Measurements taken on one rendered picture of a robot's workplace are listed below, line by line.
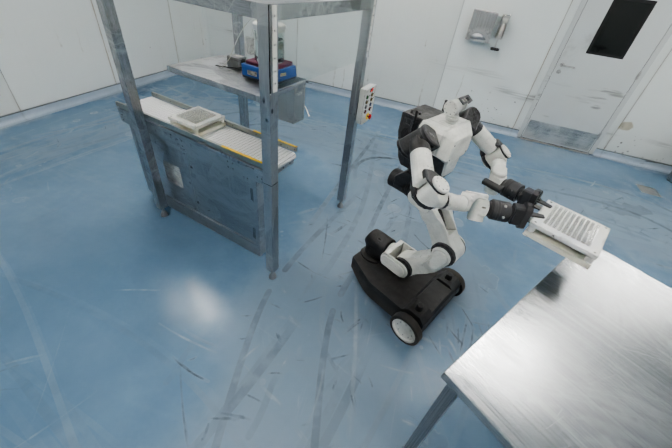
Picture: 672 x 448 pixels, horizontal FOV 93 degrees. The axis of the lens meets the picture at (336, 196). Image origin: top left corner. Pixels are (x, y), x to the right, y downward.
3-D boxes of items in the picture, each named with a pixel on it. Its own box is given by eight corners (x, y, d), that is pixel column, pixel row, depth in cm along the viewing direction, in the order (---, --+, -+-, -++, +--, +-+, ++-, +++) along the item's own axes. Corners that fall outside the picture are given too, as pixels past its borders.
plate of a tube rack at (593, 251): (608, 232, 132) (611, 228, 131) (595, 260, 117) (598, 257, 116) (546, 202, 145) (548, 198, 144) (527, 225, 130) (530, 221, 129)
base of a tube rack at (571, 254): (600, 240, 135) (604, 236, 133) (587, 269, 120) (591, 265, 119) (540, 211, 148) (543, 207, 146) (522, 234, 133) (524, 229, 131)
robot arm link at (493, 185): (510, 197, 155) (489, 186, 162) (519, 179, 149) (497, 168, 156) (498, 204, 149) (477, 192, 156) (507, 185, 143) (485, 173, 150)
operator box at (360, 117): (370, 118, 249) (376, 84, 234) (361, 125, 237) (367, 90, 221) (364, 116, 251) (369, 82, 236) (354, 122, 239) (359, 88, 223)
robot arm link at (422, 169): (427, 185, 116) (421, 141, 129) (405, 202, 126) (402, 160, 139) (451, 195, 120) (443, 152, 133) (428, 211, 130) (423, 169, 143)
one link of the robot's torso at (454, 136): (381, 169, 170) (396, 104, 149) (416, 151, 190) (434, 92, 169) (428, 196, 154) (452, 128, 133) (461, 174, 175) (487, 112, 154)
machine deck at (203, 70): (305, 86, 175) (306, 78, 172) (259, 104, 147) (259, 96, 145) (221, 61, 196) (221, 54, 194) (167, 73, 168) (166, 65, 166)
